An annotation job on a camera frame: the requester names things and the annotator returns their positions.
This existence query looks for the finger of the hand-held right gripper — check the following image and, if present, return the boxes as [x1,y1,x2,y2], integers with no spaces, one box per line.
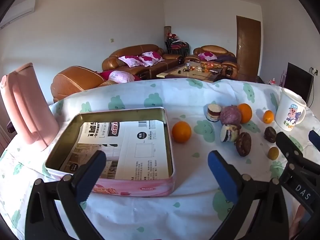
[276,132,304,167]
[309,130,320,153]

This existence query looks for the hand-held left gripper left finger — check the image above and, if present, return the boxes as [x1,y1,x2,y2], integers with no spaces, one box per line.
[25,150,107,240]

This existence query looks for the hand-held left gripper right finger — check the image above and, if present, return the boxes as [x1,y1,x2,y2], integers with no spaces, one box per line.
[207,150,297,240]

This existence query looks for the small yellow-brown fruit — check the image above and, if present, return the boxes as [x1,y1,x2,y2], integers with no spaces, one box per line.
[267,147,280,161]

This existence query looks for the small orange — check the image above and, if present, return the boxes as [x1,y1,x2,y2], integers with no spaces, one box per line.
[263,110,275,124]

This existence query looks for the brown round fruit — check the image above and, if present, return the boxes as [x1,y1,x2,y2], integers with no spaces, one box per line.
[235,132,252,157]

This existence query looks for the layered cake slice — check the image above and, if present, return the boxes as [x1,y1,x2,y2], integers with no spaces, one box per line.
[220,124,241,143]

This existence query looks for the pink rectangular tin box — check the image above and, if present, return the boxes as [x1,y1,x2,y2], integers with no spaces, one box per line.
[45,107,177,197]

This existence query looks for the purple round fruit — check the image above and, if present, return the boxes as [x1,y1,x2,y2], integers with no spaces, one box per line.
[219,105,242,126]

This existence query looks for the dark brown small fruit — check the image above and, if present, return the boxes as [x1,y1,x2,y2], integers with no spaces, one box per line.
[264,126,277,143]

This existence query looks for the white cartoon mug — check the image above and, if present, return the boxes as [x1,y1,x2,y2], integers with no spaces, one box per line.
[275,88,307,126]

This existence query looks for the large orange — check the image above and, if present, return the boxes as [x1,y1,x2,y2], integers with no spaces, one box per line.
[237,103,253,124]
[172,121,192,143]

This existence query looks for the printed paper liner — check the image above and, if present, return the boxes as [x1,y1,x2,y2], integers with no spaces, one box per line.
[60,120,173,180]

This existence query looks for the black television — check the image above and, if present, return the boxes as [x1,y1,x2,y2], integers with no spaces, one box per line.
[285,62,314,105]

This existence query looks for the round layered cake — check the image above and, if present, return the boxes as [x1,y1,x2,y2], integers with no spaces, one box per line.
[206,103,222,123]

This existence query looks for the pink electric kettle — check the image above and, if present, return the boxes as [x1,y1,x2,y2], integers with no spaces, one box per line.
[0,63,60,152]

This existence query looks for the pale pink cushion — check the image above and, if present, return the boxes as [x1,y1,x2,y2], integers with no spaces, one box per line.
[100,70,137,83]

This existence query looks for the brown wooden door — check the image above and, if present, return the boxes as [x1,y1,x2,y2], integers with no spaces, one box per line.
[236,15,262,77]

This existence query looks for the small items on coffee table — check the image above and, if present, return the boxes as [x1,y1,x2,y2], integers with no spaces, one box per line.
[184,63,222,72]

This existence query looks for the wooden coffee table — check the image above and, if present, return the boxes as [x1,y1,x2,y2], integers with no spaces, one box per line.
[156,62,223,83]

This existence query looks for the long brown leather sofa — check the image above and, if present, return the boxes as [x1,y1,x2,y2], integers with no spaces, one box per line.
[102,44,184,79]

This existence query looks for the small pink floral pillow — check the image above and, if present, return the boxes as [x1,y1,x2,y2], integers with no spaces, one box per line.
[198,52,217,61]

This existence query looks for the brown leather armchair dark blanket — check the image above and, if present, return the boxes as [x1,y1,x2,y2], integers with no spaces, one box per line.
[185,45,239,80]

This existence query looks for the stacked dark chairs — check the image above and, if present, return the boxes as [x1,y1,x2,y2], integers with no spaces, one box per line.
[164,36,190,57]

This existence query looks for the white air conditioner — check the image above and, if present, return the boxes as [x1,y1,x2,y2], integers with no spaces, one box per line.
[0,0,36,29]

